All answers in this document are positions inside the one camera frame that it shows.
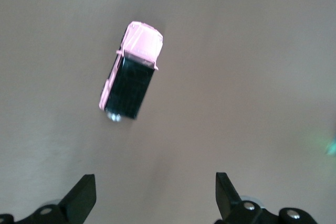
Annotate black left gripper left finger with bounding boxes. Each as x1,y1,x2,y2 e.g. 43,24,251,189
0,173,97,224

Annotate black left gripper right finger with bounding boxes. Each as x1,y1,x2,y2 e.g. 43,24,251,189
215,172,320,224

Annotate pink jeep toy black roof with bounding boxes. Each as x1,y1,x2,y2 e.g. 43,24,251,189
98,20,164,123

